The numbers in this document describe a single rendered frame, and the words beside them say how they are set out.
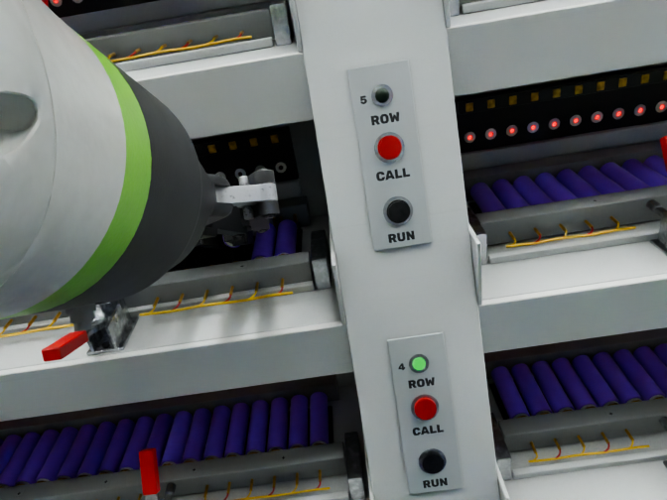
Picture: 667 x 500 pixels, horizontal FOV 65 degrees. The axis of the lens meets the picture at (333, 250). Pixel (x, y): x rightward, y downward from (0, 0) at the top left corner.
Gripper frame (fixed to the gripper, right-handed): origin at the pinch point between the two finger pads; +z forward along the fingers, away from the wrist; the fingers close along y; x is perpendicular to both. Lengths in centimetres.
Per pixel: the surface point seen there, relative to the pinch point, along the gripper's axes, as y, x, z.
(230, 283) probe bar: 0.0, 4.6, 0.0
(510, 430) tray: -21.2, 20.9, 5.4
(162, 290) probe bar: 5.6, 4.3, -0.2
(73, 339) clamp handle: 8.6, 6.7, -8.4
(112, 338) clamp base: 8.3, 7.3, -3.9
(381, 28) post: -14.0, -10.3, -7.9
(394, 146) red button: -13.8, -2.8, -7.0
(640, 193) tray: -33.7, 2.3, 1.9
